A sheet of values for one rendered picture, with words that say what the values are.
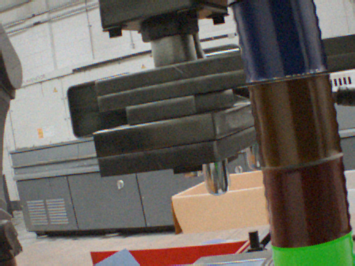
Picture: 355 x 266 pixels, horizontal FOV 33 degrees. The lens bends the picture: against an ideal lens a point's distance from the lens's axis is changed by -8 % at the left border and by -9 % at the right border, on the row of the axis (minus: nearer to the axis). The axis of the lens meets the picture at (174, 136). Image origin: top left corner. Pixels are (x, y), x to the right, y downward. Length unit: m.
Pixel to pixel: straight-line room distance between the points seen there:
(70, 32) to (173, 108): 7.98
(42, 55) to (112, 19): 8.16
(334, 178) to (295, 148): 0.02
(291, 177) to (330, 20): 6.76
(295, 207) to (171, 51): 0.30
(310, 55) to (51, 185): 6.12
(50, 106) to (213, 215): 3.58
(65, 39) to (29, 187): 2.69
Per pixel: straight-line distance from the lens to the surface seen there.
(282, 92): 0.25
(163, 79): 0.51
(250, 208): 2.85
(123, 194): 5.88
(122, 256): 0.64
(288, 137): 0.25
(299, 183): 0.25
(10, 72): 0.97
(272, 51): 0.25
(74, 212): 6.25
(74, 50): 8.42
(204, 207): 2.93
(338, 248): 0.26
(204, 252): 0.85
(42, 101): 6.31
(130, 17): 0.52
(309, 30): 0.25
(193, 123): 0.47
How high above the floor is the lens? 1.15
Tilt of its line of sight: 3 degrees down
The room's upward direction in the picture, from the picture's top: 10 degrees counter-clockwise
